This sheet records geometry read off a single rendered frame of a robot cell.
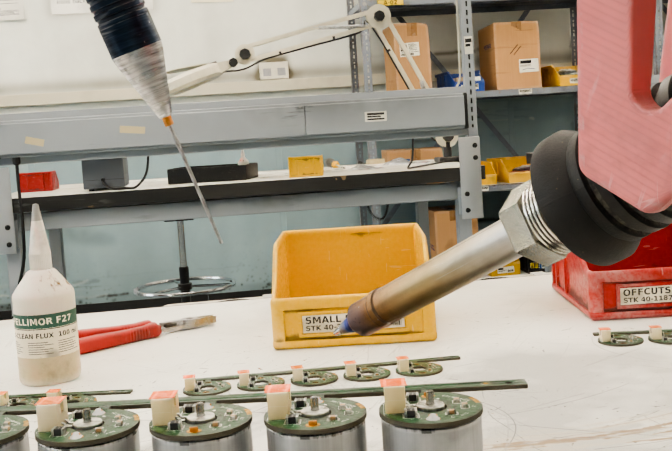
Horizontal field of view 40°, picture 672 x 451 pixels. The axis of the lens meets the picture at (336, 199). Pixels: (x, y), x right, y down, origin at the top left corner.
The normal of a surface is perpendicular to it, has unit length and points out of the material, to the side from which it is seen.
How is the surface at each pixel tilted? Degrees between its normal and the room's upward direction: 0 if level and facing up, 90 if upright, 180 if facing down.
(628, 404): 0
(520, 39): 92
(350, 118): 90
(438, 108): 90
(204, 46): 90
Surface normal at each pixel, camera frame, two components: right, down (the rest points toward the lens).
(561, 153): -0.29, -0.66
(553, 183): -0.29, -0.30
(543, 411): -0.07, -0.99
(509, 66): 0.07, 0.05
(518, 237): -0.73, 0.11
